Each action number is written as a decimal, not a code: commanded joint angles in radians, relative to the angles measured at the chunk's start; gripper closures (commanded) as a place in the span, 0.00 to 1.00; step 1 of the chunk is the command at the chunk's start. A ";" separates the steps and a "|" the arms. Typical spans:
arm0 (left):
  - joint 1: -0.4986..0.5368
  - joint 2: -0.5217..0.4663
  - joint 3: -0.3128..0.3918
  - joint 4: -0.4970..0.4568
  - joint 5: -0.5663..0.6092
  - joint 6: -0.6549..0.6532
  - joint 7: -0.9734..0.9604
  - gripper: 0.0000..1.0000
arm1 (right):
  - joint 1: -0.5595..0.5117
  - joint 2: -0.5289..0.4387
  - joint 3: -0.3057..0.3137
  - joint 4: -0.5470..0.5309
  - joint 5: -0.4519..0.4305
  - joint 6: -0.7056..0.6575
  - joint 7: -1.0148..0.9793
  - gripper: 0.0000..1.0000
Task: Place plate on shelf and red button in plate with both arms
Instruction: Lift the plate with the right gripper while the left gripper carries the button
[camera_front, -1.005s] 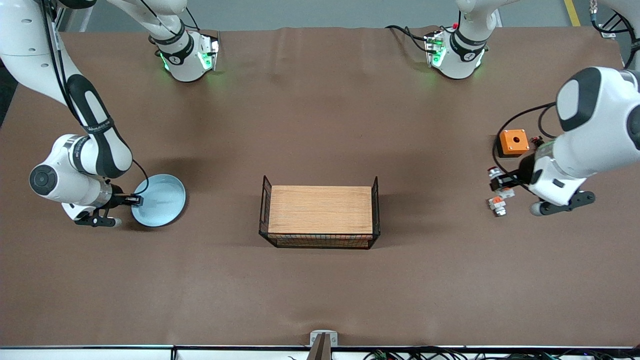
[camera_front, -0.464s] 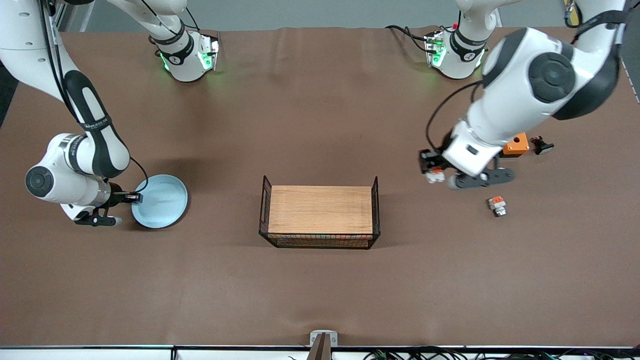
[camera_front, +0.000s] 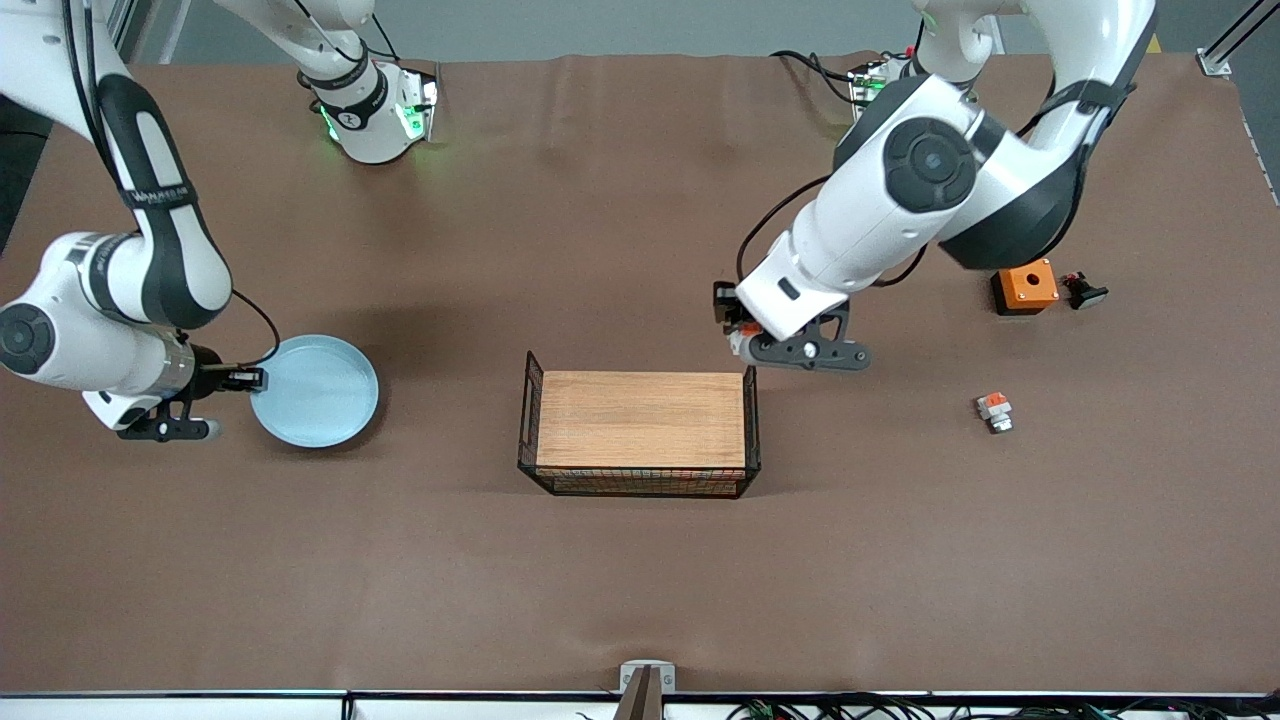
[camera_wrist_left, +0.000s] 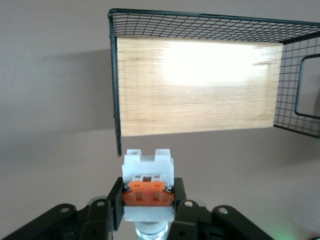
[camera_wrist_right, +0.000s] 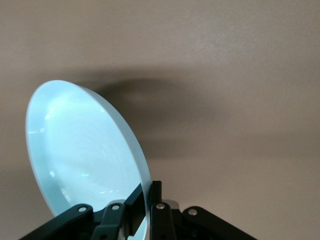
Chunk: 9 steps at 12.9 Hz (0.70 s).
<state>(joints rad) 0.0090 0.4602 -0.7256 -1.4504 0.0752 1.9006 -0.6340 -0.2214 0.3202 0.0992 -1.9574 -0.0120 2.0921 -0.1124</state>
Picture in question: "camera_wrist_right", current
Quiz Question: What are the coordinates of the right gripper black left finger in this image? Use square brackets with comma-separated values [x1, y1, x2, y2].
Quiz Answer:
[19, 185, 146, 240]

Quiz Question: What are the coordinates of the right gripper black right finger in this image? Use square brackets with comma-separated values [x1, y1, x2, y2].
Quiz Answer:
[149, 180, 254, 240]

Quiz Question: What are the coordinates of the light blue round plate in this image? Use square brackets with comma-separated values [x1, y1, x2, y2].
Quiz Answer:
[25, 79, 153, 240]

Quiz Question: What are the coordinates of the brown table cover sheet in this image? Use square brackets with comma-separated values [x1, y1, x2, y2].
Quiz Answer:
[0, 0, 320, 240]

